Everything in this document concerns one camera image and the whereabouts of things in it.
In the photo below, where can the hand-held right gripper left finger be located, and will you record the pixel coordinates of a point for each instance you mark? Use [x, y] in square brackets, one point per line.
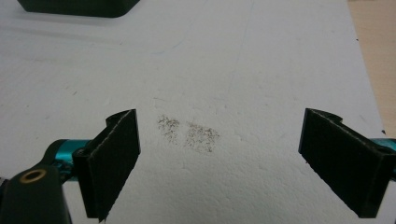
[109, 161]

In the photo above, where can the dark green box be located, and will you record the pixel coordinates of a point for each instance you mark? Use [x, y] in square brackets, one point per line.
[79, 6]

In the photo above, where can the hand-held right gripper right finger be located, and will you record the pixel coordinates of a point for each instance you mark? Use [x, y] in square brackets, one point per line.
[345, 165]

